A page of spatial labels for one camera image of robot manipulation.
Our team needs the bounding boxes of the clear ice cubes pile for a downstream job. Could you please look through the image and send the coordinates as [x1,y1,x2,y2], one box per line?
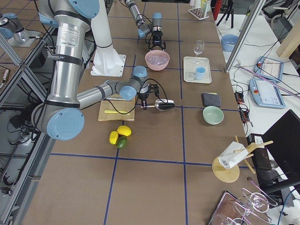
[147,54,169,66]

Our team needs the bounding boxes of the green ceramic bowl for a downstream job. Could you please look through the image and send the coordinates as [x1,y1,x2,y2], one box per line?
[202,106,225,125]

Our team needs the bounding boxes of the round yellow lemon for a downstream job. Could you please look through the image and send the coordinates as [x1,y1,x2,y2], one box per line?
[117,125,132,136]

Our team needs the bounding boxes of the upside-down wine glasses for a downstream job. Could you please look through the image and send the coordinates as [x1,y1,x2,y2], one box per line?
[207,188,278,225]

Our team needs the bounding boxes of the wooden cutting board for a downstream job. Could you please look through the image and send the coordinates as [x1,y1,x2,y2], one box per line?
[98,94,136,121]

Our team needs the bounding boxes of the blue teach pendant far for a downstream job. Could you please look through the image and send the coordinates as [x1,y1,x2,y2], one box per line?
[254,56,284,83]

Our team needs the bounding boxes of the blue teach pendant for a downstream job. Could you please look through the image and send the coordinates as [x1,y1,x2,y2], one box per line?
[254,56,284,83]
[249,78,285,109]

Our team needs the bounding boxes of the blue plastic cup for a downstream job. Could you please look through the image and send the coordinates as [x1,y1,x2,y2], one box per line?
[195,67,206,80]

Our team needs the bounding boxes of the grey yellow folded cloth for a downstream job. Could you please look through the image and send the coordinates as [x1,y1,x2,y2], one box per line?
[201,92,221,107]

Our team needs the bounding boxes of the white paper bag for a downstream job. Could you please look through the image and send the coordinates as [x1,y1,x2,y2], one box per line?
[218,142,248,169]

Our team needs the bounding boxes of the black monitor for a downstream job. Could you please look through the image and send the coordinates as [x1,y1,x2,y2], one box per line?
[247,109,300,194]

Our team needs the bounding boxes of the aluminium frame post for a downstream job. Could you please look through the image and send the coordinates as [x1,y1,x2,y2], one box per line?
[225,0,265,73]

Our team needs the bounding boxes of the stainless steel ice scoop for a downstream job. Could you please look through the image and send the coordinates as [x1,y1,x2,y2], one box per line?
[141,99,175,111]

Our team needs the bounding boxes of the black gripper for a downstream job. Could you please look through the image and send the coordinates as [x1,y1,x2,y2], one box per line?
[138,84,159,110]
[148,31,166,51]

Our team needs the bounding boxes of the pink bowl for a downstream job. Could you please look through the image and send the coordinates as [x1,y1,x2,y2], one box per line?
[145,50,170,71]

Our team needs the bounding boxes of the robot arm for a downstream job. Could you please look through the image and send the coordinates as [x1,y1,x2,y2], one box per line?
[31,0,150,141]
[124,0,166,51]

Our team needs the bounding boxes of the wooden cup stand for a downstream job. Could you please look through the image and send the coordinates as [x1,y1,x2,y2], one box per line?
[212,136,273,183]

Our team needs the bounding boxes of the clear wine glass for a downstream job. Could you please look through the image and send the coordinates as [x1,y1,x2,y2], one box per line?
[194,40,205,57]

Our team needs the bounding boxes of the white wire cup rack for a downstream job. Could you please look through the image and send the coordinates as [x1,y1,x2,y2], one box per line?
[188,0,211,20]

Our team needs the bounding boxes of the yellow lemon oval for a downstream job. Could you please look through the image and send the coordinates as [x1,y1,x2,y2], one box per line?
[109,130,119,145]

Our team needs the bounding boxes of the green avocado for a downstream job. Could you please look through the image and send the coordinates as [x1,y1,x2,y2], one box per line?
[116,136,128,149]

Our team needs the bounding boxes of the steel muddler black tip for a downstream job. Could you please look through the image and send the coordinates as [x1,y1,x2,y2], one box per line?
[106,97,128,101]

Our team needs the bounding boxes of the cream bear serving tray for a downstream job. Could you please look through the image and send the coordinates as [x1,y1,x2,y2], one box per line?
[183,56,212,84]

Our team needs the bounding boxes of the blue bowl on side table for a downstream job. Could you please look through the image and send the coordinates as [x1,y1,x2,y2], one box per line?
[221,34,239,52]

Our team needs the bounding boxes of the yellow plastic knife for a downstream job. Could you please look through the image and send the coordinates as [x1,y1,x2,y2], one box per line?
[104,110,130,115]

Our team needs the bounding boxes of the blue teach pendant near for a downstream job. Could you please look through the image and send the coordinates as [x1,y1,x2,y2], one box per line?
[249,78,285,109]

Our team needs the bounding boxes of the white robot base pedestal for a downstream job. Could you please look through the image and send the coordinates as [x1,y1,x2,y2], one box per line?
[91,0,126,77]

